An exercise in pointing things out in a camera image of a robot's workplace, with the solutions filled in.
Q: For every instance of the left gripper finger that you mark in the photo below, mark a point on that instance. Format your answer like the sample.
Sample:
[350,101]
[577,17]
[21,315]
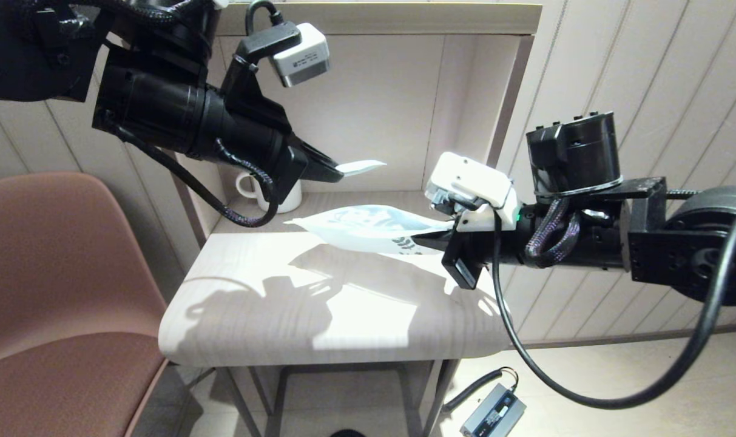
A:
[319,158]
[322,173]

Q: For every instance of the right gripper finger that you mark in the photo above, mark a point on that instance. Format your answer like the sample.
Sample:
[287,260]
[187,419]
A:
[437,243]

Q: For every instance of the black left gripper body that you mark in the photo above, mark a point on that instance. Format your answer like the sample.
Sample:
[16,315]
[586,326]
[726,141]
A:
[240,127]

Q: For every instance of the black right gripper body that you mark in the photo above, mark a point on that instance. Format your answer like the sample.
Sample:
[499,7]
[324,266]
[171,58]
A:
[510,249]

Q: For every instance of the white floral zip pouch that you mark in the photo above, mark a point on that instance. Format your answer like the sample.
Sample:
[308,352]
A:
[361,227]

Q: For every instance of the white ribbed ceramic mug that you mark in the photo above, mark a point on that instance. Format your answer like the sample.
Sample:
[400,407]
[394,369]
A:
[289,200]

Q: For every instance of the beige wooden desk with hutch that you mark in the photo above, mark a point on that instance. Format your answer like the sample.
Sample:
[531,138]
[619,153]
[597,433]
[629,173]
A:
[368,18]

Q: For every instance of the grey power adapter box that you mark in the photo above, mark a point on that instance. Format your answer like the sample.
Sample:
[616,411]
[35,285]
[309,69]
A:
[495,416]

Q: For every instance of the black round robot part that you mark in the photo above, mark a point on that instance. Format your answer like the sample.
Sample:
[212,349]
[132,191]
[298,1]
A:
[347,434]

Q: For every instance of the brown pink chair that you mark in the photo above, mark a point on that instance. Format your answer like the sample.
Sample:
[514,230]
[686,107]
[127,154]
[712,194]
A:
[58,364]

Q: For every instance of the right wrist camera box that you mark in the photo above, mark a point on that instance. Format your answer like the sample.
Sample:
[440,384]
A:
[446,200]

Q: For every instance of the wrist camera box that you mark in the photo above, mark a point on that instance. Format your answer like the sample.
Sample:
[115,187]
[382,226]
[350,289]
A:
[301,54]
[446,200]

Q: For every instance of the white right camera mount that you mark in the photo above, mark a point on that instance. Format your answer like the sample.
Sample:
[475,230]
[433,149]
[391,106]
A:
[477,179]

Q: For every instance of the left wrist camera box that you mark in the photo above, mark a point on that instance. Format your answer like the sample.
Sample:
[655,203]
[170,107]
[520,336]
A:
[301,54]

